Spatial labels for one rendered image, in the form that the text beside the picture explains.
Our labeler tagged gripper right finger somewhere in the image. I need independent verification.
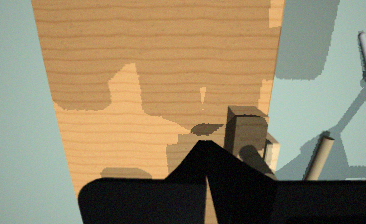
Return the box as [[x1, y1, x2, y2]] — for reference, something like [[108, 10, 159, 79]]
[[205, 140, 366, 224]]

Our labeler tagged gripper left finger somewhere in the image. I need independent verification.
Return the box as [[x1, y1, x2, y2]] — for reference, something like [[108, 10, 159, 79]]
[[77, 140, 208, 224]]

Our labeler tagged light wooden board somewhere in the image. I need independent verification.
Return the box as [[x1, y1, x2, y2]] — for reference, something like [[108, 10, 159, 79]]
[[31, 0, 285, 203]]

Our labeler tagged tan wooden cylinder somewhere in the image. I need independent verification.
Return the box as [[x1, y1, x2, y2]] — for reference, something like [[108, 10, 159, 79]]
[[304, 136, 334, 180]]

